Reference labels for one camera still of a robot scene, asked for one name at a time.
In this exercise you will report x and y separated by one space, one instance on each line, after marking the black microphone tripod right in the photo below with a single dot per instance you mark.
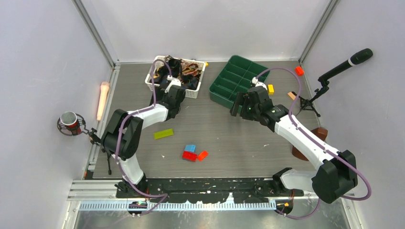
307 104

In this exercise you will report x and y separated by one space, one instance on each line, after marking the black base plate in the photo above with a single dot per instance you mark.
215 190

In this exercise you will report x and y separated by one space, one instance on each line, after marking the red block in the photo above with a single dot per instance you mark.
189 156

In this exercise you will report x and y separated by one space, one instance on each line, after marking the peach cylinder handle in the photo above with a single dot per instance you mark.
104 88

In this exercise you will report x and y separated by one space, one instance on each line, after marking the black handheld microphone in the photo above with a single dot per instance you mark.
356 59

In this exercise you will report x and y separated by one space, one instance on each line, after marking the green divided tray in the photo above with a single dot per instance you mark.
235 77

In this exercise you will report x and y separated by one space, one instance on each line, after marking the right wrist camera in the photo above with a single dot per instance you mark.
256 83

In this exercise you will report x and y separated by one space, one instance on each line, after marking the lime green flat block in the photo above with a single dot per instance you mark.
163 133

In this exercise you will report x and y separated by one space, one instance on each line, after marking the black tripod left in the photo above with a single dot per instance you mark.
95 140

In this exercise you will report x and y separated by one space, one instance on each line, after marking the yellow block near tray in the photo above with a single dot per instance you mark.
270 89

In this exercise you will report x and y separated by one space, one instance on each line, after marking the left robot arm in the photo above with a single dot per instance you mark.
122 134

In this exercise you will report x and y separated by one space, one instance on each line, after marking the pile of patterned ties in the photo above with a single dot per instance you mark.
188 72

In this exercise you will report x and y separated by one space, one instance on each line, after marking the white perforated basket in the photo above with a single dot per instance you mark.
189 93

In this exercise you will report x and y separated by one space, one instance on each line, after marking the orange-red small block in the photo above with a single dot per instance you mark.
202 155

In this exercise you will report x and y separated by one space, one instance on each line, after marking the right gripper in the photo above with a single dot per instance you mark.
241 100

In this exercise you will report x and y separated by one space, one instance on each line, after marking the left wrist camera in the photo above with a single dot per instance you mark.
171 81

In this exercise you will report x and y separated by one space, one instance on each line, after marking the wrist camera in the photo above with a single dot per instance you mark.
171 81
256 83

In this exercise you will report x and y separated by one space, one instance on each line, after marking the orange block in corner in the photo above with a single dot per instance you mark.
299 71

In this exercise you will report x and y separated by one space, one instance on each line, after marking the red silver studio microphone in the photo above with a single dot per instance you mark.
72 124

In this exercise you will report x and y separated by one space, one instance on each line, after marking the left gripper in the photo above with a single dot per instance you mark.
163 94

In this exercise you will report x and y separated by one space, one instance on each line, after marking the blue block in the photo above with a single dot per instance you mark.
190 148

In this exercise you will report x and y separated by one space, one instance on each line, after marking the tan small block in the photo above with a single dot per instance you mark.
292 95

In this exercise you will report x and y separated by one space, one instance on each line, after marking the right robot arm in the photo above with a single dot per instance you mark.
333 175

